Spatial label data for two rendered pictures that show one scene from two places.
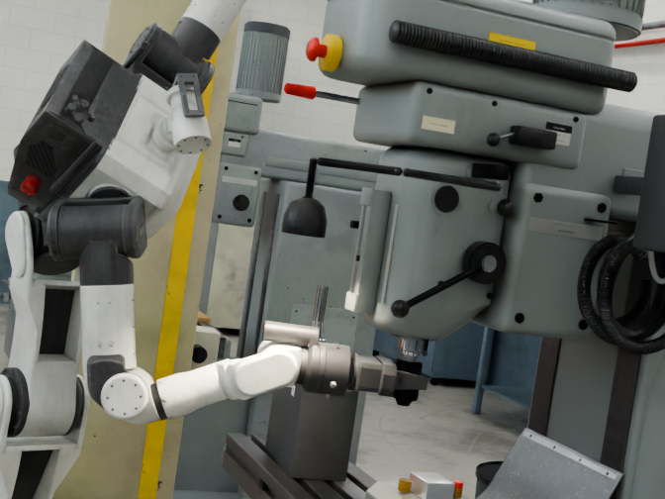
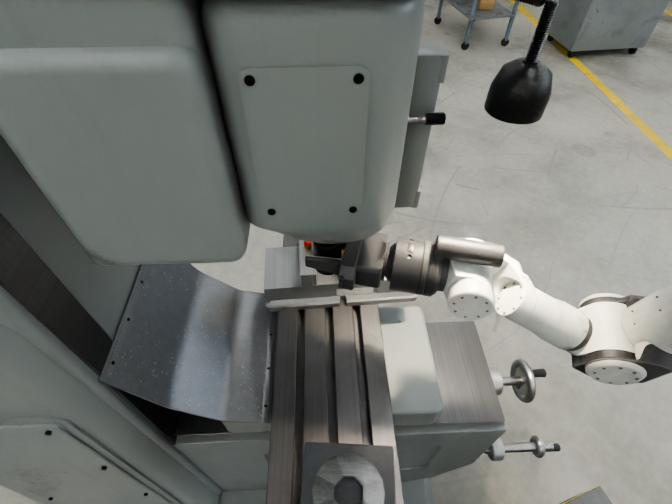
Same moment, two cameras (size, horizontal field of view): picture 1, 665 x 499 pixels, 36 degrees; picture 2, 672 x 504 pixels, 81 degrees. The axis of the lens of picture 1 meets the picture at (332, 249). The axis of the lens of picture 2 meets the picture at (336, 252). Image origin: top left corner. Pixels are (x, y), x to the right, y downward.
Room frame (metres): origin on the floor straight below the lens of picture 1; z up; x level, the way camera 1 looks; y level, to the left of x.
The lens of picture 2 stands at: (2.20, 0.00, 1.72)
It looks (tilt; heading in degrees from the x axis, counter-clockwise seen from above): 49 degrees down; 200
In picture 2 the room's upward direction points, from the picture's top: straight up
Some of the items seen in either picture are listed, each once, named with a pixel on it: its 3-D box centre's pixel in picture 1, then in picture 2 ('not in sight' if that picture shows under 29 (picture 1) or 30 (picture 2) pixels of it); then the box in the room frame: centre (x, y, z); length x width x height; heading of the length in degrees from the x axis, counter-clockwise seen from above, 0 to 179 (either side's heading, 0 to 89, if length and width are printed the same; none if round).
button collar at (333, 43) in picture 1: (330, 52); not in sight; (1.72, 0.05, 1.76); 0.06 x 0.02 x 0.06; 22
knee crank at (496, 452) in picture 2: not in sight; (523, 447); (1.73, 0.38, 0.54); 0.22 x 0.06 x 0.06; 112
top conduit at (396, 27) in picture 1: (517, 57); not in sight; (1.68, -0.25, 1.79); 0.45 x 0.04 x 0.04; 112
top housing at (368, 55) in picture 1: (464, 49); not in sight; (1.81, -0.18, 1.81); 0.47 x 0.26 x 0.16; 112
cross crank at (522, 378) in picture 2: not in sight; (510, 381); (1.62, 0.30, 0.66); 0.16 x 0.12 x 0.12; 112
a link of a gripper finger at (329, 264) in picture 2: not in sight; (323, 265); (1.84, -0.16, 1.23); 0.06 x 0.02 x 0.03; 97
